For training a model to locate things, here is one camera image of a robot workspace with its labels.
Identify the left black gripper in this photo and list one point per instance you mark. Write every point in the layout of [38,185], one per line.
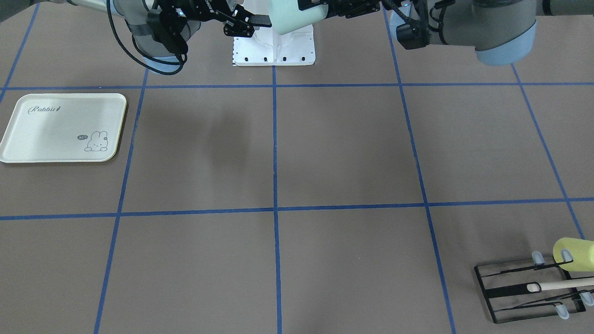
[349,5]

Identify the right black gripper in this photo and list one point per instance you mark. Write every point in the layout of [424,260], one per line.
[203,9]

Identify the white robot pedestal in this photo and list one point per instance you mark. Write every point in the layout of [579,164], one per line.
[268,48]

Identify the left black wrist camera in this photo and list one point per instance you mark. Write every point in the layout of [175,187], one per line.
[416,34]

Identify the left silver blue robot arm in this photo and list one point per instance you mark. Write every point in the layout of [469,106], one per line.
[501,32]

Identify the light green cup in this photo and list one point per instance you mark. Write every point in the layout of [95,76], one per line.
[285,15]

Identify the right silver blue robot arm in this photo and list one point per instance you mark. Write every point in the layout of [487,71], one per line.
[134,12]

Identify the yellow cup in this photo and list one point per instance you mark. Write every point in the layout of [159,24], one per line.
[576,254]

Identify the black wire cup rack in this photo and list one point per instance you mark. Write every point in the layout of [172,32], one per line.
[535,287]

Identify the cream rabbit tray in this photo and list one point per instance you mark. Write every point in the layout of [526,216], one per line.
[64,128]

